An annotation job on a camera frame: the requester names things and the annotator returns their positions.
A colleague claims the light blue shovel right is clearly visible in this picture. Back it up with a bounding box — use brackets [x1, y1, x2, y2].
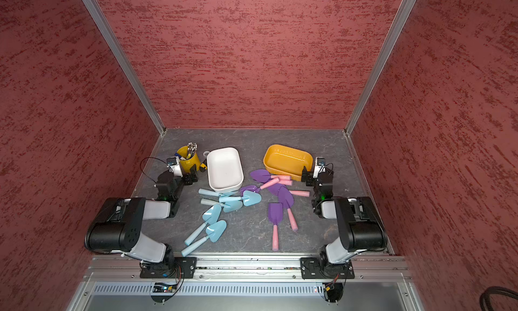
[219, 190, 262, 207]

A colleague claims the yellow storage box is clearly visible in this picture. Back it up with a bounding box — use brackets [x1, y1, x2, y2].
[263, 144, 314, 181]

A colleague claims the light blue shovel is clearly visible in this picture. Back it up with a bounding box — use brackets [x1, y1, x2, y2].
[181, 220, 227, 257]
[219, 190, 262, 207]
[200, 198, 243, 212]
[198, 189, 237, 198]
[184, 205, 222, 246]

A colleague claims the light blue shovel nearest front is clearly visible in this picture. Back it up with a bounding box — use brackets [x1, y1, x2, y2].
[181, 220, 227, 257]

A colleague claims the white storage box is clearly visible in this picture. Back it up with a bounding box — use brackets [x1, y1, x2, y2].
[207, 147, 244, 193]

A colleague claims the purple shovel small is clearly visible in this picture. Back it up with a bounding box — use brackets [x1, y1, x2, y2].
[239, 177, 281, 195]

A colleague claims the purple shovel front pink handle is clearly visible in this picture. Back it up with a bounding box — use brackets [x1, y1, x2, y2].
[268, 202, 283, 252]

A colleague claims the black cable coil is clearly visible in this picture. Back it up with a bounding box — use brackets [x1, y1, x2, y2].
[479, 285, 518, 311]

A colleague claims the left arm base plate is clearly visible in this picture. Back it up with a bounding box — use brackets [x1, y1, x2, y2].
[140, 257, 197, 280]

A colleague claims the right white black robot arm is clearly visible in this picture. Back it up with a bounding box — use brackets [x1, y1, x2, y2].
[301, 168, 388, 277]

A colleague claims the purple shovel long pink handle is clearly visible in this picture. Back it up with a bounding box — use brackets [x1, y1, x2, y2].
[278, 187, 298, 231]

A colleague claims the light blue shovel back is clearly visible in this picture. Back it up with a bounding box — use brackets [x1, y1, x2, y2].
[198, 189, 237, 198]

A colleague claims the purple shovel back upper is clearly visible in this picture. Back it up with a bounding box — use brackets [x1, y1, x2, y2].
[250, 169, 291, 183]

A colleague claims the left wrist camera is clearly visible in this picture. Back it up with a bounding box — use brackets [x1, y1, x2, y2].
[166, 156, 183, 177]

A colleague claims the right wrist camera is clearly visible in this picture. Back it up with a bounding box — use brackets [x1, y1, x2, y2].
[313, 157, 326, 178]

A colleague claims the purple shovel back lower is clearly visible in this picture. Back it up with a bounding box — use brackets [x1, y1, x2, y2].
[278, 180, 293, 186]

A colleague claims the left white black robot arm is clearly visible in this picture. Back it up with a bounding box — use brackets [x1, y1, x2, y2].
[84, 166, 198, 279]

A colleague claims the yellow cup with pens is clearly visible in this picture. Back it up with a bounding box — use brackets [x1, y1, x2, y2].
[176, 142, 201, 173]

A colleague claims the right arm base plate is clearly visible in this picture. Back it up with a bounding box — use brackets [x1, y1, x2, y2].
[299, 257, 355, 279]

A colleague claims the light blue shovel middle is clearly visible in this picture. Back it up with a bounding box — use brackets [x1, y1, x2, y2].
[200, 198, 243, 212]

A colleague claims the aluminium front rail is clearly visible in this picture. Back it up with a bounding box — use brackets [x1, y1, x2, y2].
[82, 252, 414, 283]

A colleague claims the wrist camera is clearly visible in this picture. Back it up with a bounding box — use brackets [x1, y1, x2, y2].
[166, 156, 183, 177]
[313, 157, 326, 178]

